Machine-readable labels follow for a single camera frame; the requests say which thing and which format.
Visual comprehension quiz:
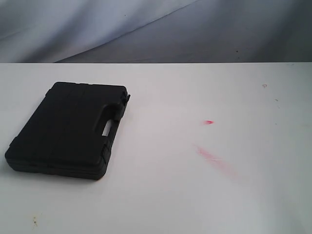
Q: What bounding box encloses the black plastic tool case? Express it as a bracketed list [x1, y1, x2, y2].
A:
[5, 82, 130, 180]

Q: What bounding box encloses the white backdrop cloth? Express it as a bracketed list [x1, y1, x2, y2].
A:
[0, 0, 312, 63]

